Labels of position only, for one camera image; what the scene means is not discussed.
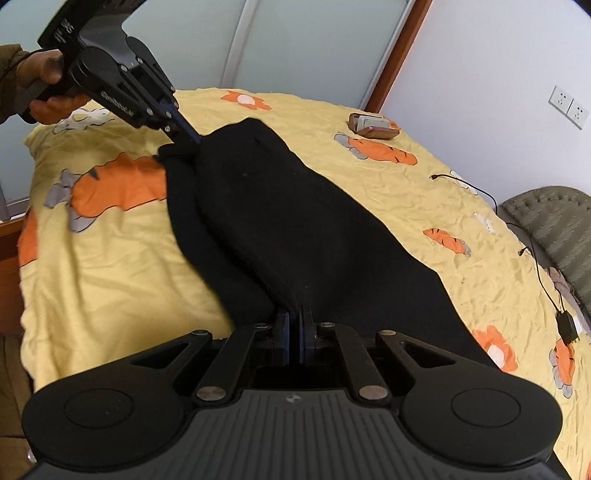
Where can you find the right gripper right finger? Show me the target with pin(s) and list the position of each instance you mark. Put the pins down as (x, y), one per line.
(305, 334)

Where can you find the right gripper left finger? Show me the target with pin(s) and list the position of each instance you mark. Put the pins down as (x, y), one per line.
(283, 336)

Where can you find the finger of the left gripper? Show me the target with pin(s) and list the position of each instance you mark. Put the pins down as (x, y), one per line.
(176, 127)

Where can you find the black pants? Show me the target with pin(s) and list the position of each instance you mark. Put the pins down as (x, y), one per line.
(270, 236)

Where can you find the olive sleeve forearm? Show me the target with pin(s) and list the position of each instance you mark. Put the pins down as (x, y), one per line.
(10, 56)

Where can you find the person's left hand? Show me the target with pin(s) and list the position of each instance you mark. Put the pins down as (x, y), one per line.
(41, 96)

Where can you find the yellow carrot print bedspread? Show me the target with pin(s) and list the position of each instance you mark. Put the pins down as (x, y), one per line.
(102, 277)

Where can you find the brown wallet with cards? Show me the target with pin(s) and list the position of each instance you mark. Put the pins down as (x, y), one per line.
(373, 126)

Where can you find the black charger adapter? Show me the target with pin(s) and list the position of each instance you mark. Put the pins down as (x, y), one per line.
(566, 327)

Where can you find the olive tufted headboard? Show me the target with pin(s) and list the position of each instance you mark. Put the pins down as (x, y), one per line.
(558, 220)

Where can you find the brown wooden door frame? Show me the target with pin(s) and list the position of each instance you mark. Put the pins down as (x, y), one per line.
(398, 55)

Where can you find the white wall socket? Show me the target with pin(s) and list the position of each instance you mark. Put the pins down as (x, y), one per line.
(560, 99)
(577, 114)

